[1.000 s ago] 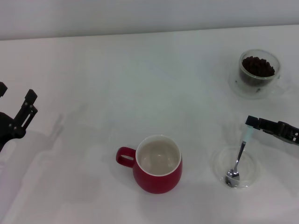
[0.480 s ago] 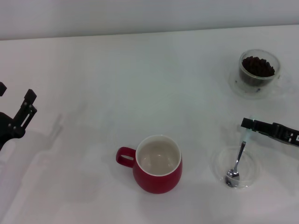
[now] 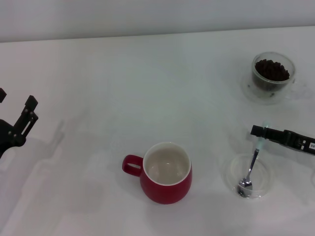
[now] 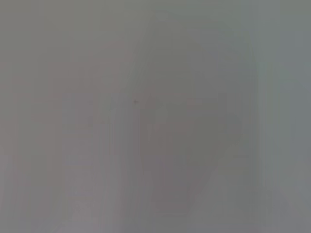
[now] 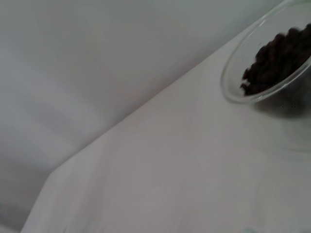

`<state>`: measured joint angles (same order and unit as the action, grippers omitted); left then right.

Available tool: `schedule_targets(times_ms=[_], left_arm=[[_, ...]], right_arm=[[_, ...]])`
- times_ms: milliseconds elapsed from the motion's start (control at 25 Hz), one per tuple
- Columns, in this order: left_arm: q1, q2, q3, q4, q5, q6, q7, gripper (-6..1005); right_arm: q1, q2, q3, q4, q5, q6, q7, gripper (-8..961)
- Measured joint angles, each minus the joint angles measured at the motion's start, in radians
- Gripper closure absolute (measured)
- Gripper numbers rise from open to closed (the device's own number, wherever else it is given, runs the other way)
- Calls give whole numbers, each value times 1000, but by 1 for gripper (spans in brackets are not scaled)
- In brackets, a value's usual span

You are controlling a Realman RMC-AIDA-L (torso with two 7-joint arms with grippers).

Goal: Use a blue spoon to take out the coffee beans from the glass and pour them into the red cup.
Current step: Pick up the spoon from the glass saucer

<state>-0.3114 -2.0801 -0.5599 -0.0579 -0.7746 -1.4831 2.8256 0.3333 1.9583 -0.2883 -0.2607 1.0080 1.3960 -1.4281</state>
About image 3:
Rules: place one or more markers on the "coffee bean pile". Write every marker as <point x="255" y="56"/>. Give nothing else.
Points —
<point x="272" y="70"/>

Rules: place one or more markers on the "clear shallow glass dish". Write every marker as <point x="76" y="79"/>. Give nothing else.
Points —
<point x="264" y="177"/>

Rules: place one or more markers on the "red ceramic mug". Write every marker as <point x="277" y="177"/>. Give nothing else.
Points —
<point x="167" y="191"/>

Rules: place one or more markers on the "clear glass saucer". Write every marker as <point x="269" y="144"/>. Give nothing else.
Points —
<point x="261" y="99"/>

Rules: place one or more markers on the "clear glass cup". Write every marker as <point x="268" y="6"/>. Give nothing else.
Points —
<point x="254" y="73"/>

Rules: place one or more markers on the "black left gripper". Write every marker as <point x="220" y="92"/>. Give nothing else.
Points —
<point x="7" y="137"/>

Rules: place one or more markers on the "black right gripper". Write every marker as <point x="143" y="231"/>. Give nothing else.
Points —
<point x="297" y="141"/>

